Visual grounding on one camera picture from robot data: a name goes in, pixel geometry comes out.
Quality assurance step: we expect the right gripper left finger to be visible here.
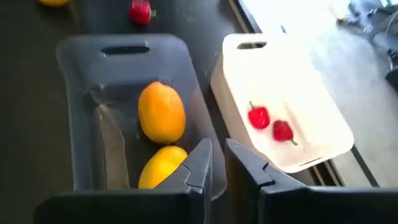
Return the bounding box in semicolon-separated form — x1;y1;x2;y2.
155;138;214;224

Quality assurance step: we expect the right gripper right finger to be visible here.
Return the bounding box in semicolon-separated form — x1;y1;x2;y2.
224;138;308;224

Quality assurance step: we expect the yellow lemon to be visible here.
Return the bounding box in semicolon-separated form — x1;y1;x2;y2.
35;0;71;8
137;145;189;190

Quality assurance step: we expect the small red pepper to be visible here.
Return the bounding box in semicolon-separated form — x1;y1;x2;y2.
128;0;157;26
272;119;299;146
247;100;271;131

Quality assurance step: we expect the orange mango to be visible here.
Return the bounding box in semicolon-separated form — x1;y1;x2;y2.
137;81;187;145

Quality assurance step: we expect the white plastic basket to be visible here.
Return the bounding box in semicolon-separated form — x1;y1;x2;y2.
210;32;355;174

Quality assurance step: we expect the grey translucent plastic basket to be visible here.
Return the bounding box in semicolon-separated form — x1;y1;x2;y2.
55;33;228;202

